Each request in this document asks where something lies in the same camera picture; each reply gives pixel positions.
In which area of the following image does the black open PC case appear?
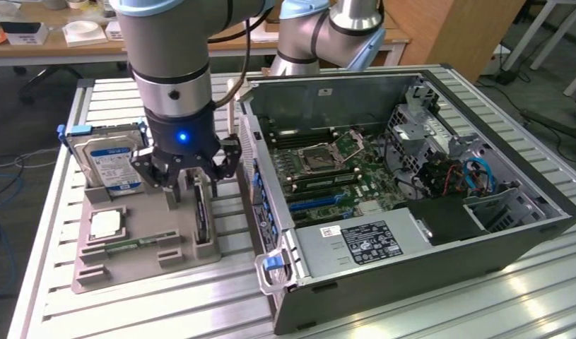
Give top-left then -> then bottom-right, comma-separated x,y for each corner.
226,63 -> 576,336

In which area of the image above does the white floor cable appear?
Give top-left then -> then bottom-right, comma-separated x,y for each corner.
0,148 -> 58,169

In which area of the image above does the silver CPU chip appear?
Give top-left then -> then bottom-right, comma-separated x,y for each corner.
90,211 -> 127,239

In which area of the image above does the grey parts rack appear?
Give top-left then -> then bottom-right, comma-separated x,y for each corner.
70,176 -> 223,296

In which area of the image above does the grey power supply unit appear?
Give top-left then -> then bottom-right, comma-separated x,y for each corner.
295,208 -> 434,278

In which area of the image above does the CPU socket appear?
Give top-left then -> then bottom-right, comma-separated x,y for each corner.
301,143 -> 339,170

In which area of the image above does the blue wire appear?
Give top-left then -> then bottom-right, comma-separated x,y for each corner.
462,157 -> 501,194

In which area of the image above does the wooden desk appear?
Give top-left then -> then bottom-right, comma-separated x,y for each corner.
0,0 -> 411,68

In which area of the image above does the green RAM stick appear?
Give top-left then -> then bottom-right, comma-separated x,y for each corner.
103,237 -> 162,252

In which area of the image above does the perforated metal drive cage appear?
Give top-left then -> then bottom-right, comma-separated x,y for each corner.
385,102 -> 457,172

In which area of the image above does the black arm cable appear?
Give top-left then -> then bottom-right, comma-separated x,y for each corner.
206,0 -> 273,109

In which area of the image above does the white paper stack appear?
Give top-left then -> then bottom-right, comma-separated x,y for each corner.
247,20 -> 281,43

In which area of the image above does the white box with black lid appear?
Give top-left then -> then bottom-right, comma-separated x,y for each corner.
0,21 -> 50,46

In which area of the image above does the black floor stand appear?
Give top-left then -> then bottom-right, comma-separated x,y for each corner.
518,105 -> 576,142

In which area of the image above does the green motherboard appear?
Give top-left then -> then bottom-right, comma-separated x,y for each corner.
259,118 -> 398,229

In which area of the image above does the black office chair base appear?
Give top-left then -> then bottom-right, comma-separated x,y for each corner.
14,63 -> 129,105

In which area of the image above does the white box with round bowl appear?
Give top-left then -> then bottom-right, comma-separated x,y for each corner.
62,20 -> 109,48

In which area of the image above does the black installed RAM stick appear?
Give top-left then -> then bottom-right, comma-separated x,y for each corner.
291,172 -> 361,191

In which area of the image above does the small white labelled box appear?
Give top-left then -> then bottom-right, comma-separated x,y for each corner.
105,20 -> 125,41

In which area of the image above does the blue floor cable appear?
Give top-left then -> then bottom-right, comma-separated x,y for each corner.
0,165 -> 24,304

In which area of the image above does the red and yellow wire bundle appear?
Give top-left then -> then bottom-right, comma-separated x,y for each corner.
429,158 -> 462,197

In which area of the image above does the black power adapter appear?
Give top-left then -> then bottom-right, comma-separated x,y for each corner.
494,70 -> 521,85

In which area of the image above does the white box with red button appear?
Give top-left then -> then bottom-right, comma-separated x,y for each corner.
486,44 -> 514,77

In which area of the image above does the hard disk with blue caddy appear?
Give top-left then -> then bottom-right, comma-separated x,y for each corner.
55,119 -> 151,197

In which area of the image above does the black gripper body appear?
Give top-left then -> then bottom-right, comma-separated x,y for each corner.
143,105 -> 222,177

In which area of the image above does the silver chipset heatsink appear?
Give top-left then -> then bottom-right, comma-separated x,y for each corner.
359,200 -> 389,217

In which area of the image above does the graphics card with metal bracket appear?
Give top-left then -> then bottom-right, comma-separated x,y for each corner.
186,168 -> 213,245

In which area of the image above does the white table frame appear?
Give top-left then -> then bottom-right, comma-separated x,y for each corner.
502,0 -> 576,97

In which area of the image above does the grey metal disk bay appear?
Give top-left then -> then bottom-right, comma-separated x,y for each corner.
462,183 -> 551,234

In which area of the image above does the blue expansion slot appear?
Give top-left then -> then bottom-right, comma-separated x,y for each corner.
286,196 -> 342,213

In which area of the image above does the wooden cabinet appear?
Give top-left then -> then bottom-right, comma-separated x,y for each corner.
386,0 -> 530,84

